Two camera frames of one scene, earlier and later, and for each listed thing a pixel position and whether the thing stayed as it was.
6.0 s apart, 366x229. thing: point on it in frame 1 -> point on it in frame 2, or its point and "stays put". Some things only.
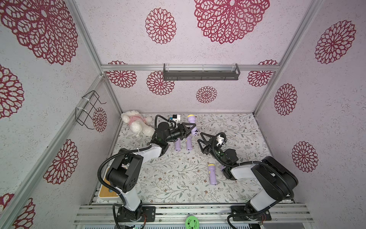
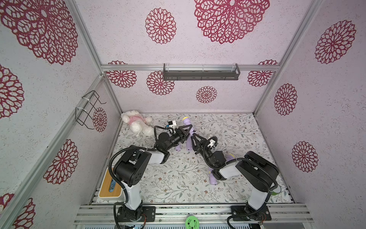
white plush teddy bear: [138, 123] stays put
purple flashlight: [191, 119] -> [186, 121]
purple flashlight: [189, 143] stays put
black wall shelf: [180, 75] stays put
